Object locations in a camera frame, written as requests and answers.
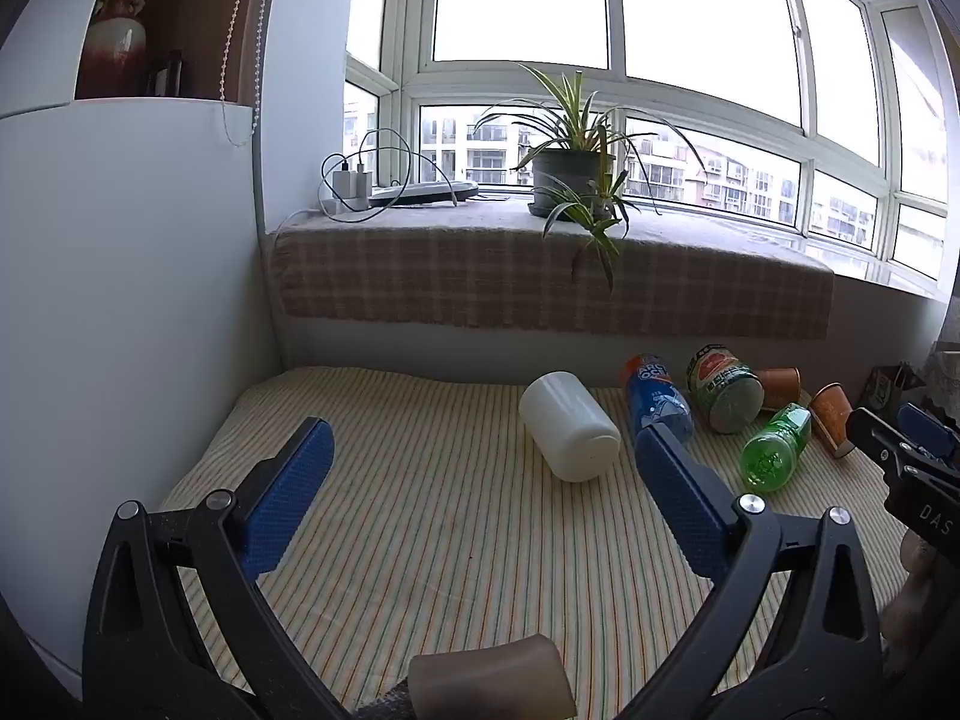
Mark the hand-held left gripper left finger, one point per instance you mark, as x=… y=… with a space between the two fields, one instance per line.
x=289 y=499

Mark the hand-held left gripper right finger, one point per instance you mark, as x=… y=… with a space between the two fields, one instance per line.
x=682 y=514

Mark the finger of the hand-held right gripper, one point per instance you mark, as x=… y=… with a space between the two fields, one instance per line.
x=877 y=435
x=928 y=426

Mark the white plastic cup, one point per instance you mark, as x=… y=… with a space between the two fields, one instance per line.
x=570 y=424

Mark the orange paper cup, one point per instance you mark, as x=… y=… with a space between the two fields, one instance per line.
x=831 y=412
x=780 y=388

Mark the person's right hand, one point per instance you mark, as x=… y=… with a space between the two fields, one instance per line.
x=911 y=600

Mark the dark cardboard box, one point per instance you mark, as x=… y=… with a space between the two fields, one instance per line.
x=889 y=386

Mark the white lace cloth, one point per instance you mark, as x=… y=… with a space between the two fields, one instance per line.
x=943 y=369

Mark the green plastic bottle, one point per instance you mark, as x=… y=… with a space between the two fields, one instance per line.
x=776 y=446

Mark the blue drink bottle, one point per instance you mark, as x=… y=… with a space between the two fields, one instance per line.
x=654 y=394

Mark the green and red can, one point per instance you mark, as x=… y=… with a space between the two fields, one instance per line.
x=724 y=386

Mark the striped yellow mat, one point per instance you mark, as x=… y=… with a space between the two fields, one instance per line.
x=465 y=540

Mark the beige rounded block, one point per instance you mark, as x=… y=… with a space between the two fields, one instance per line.
x=491 y=679

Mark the checked window sill cloth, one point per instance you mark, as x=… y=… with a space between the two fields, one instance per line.
x=465 y=270

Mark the white power strip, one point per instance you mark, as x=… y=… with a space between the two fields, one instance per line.
x=346 y=206

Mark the white charger plug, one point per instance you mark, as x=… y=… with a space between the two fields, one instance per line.
x=343 y=186
x=361 y=186

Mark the round flat grey device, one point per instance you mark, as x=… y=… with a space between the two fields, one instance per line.
x=424 y=193

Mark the grey plant saucer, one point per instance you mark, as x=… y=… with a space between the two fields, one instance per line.
x=540 y=210

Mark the spider plant in grey pot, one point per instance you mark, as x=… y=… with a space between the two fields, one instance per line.
x=570 y=172

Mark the small dark bottle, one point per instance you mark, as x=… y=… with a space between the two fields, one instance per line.
x=175 y=73

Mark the brown ceramic vase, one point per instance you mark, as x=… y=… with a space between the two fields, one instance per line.
x=112 y=52

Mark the white window frame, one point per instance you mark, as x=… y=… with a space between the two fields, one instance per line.
x=619 y=90

